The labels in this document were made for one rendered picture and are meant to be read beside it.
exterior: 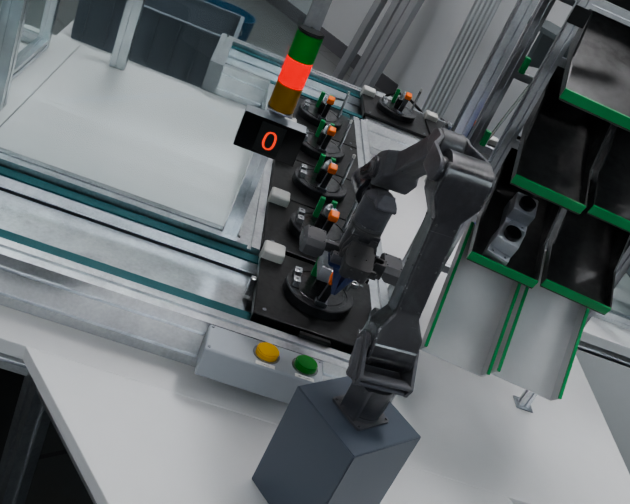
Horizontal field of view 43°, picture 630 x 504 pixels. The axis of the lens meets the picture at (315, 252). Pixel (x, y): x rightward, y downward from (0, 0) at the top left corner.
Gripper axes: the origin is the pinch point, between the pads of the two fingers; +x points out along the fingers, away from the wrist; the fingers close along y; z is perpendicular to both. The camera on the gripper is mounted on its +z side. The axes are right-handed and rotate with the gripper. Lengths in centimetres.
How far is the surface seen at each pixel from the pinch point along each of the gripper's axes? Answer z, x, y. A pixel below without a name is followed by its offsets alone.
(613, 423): -58, 48, 107
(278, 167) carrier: -64, 13, -10
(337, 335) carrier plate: -0.7, 12.0, 4.6
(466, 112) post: -118, -4, 43
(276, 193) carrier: -45.2, 10.5, -10.7
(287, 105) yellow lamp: -20.8, -18.5, -18.2
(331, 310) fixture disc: -5.0, 10.0, 2.6
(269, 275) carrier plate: -13.1, 12.2, -9.5
